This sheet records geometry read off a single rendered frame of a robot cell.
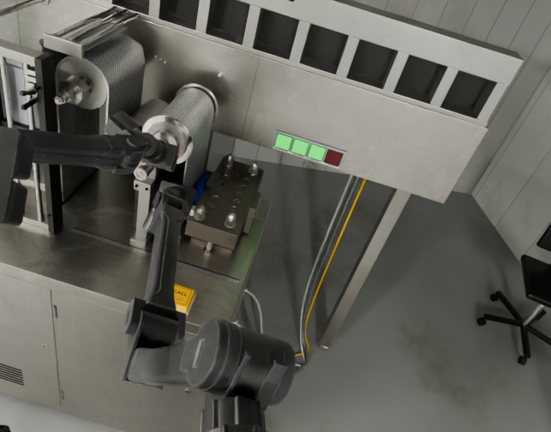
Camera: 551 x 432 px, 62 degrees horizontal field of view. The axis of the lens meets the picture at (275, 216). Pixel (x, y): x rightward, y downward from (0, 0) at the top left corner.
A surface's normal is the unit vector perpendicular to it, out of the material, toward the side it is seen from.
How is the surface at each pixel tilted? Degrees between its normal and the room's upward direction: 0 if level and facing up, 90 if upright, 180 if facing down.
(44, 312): 90
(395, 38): 90
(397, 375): 0
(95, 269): 0
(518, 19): 90
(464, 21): 90
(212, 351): 70
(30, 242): 0
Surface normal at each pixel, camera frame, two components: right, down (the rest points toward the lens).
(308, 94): -0.18, 0.58
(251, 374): 0.41, 0.10
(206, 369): -0.83, -0.38
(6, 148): 0.24, -0.10
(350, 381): 0.24, -0.76
